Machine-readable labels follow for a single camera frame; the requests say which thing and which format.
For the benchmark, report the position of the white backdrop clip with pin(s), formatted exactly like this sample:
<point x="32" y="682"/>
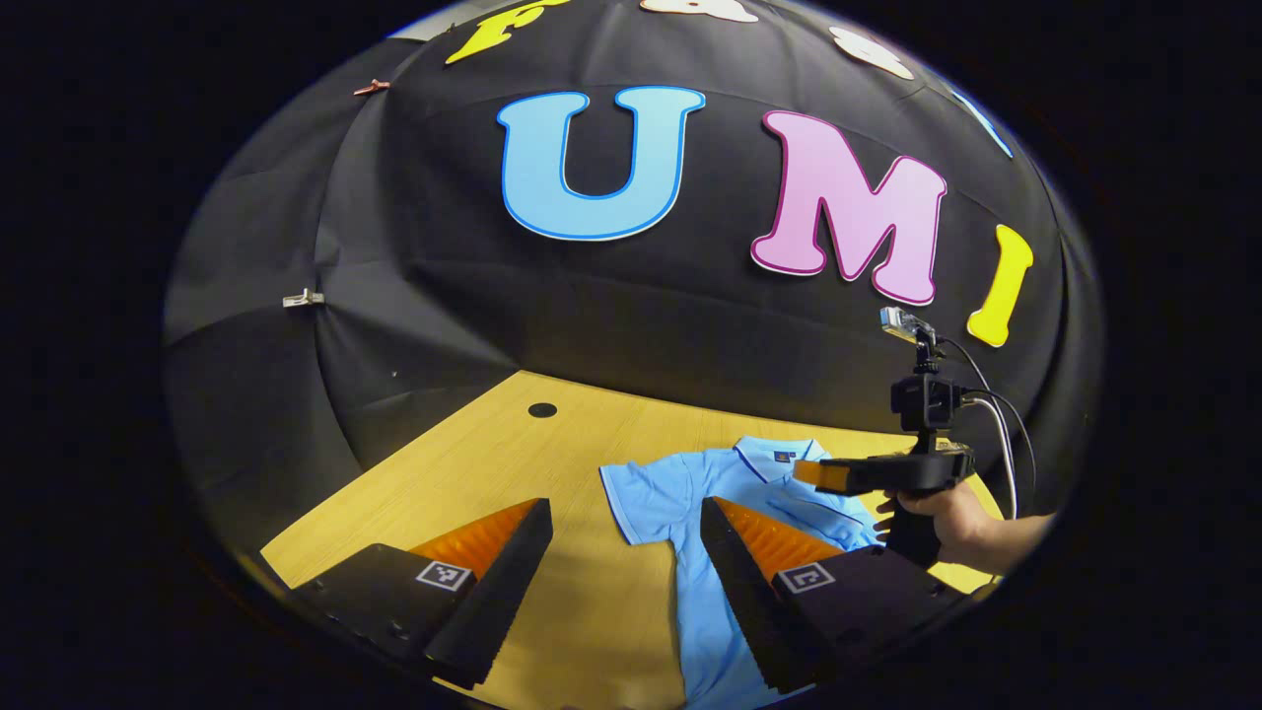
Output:
<point x="303" y="298"/>

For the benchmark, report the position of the red backdrop clip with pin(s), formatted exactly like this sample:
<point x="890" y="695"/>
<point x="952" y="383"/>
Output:
<point x="372" y="88"/>

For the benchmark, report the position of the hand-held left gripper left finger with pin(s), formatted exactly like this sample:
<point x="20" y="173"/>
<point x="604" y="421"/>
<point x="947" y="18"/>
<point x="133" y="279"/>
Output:
<point x="503" y="582"/>

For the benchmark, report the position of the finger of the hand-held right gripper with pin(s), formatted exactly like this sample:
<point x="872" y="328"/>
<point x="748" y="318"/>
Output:
<point x="858" y="473"/>

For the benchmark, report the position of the black backdrop cloth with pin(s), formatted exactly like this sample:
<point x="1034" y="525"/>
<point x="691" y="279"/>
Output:
<point x="473" y="296"/>

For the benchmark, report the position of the light blue T-shirt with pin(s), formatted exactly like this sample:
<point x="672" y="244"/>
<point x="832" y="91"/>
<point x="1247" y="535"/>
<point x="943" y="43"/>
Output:
<point x="710" y="513"/>

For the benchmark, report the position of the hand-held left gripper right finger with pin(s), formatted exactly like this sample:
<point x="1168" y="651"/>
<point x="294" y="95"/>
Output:
<point x="739" y="592"/>

